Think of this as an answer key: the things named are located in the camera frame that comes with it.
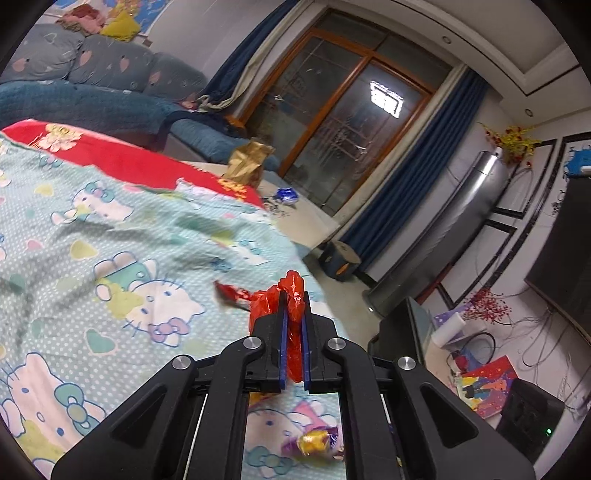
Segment map wall poster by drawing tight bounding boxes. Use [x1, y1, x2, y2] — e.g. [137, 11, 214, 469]
[51, 0, 171, 33]

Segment white paper towel roll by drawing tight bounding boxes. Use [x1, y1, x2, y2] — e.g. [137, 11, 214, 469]
[431, 313, 465, 347]

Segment black orange stool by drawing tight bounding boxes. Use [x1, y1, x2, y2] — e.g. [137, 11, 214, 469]
[318, 240, 361, 282]

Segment yellow artificial flowers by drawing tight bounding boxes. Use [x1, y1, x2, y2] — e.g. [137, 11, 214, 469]
[478, 122, 541, 167]

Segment colourful picture book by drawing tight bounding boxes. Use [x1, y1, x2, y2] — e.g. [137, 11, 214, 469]
[455, 355, 518, 418]

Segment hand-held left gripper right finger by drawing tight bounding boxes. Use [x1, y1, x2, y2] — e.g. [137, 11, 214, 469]
[301, 292, 539, 480]

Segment beige curtain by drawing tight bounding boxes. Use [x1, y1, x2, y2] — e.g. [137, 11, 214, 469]
[222, 28, 287, 112]

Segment beige coffee table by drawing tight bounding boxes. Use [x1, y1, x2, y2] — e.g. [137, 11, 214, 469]
[180, 159, 342, 259]

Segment small red shiny wrapper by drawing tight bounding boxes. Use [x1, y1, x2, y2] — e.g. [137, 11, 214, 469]
[213, 281, 252, 309]

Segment purple book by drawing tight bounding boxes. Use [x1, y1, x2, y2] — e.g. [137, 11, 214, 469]
[434, 310, 488, 347]

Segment black television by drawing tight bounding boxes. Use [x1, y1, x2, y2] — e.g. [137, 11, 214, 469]
[524, 175, 591, 330]

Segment wooden sliding glass door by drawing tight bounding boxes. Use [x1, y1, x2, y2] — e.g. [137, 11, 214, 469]
[240, 7, 455, 215]

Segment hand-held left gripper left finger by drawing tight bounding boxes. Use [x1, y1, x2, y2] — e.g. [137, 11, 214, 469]
[51, 307, 289, 480]

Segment red berry branches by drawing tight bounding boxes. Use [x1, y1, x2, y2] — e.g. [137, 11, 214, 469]
[462, 288, 511, 326]

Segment wide blue curtain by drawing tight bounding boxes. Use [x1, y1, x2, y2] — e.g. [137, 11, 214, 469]
[342, 69, 488, 278]

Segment blue grey sofa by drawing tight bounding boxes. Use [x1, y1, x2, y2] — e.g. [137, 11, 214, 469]
[0, 23, 282, 174]

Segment gold paper bag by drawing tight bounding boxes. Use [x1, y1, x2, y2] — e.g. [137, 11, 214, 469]
[224, 141, 274, 189]

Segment silver standing air conditioner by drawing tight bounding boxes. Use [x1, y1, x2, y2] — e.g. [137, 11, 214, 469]
[362, 150, 509, 319]

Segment cartoon cat printed blanket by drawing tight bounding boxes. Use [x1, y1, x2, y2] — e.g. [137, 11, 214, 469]
[0, 138, 398, 480]

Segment black cable loop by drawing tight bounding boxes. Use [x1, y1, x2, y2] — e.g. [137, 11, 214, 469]
[455, 330, 497, 365]

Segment pink floral pillow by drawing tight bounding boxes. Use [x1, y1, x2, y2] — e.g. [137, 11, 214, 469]
[55, 4, 109, 33]

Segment red blanket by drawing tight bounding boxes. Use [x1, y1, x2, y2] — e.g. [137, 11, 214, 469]
[2, 119, 265, 206]

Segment purple gold candy wrapper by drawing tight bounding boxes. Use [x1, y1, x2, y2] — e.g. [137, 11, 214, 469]
[281, 427, 346, 462]

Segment black glass-front box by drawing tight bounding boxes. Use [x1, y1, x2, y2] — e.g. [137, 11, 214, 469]
[368, 298, 437, 365]

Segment red plastic wrapper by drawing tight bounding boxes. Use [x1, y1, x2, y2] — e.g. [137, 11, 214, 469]
[249, 271, 308, 384]

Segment white tv cabinet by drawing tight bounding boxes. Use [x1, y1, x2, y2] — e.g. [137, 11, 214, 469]
[416, 277, 591, 462]

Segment narrow blue curtain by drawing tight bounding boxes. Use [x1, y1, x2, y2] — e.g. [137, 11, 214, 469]
[203, 0, 296, 109]

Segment yellow pillow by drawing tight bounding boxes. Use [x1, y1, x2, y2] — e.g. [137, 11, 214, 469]
[100, 10, 139, 42]

